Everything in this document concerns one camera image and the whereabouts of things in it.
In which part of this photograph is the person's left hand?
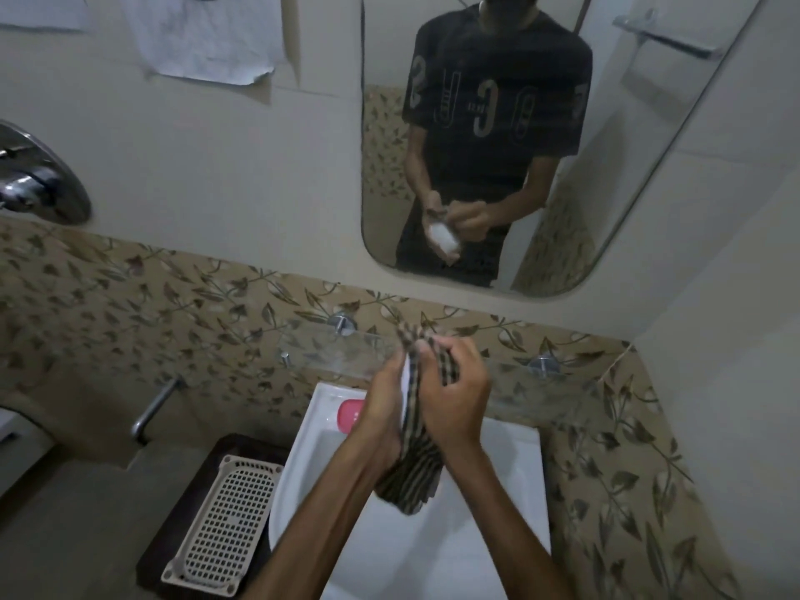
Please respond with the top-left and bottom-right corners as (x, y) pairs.
(347, 352), (413, 476)

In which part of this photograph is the person's right hand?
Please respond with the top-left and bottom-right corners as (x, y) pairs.
(415, 333), (493, 457)

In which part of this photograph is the pink plastic soap dish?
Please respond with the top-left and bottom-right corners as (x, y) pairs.
(337, 397), (367, 435)

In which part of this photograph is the white plastic soap dish tray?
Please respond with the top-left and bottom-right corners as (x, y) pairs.
(399, 354), (413, 429)

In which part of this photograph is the checkered cleaning cloth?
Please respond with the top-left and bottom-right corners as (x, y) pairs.
(373, 322), (461, 517)

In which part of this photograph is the person's right forearm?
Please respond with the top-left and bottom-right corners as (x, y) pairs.
(440, 440), (576, 600)

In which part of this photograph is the person's left forearm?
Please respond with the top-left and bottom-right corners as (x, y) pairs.
(240, 433), (392, 600)

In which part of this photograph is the clear glass shelf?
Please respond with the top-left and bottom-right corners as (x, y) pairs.
(277, 321), (611, 426)

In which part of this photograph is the white ceramic sink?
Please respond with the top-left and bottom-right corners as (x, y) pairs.
(268, 382), (553, 600)

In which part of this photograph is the white perforated plastic basket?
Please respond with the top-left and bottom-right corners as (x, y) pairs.
(161, 454), (286, 589)

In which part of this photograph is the dark brown stool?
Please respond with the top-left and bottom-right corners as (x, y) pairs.
(136, 433), (292, 600)

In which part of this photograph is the round chrome shower valve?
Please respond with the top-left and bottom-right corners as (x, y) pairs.
(0, 117), (93, 227)

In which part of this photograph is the chrome wall tap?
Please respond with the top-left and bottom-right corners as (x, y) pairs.
(129, 374), (188, 446)

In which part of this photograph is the rounded wall mirror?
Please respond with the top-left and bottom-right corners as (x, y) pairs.
(360, 0), (767, 299)

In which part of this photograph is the torn white wall paper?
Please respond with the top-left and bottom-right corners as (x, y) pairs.
(115, 0), (288, 87)

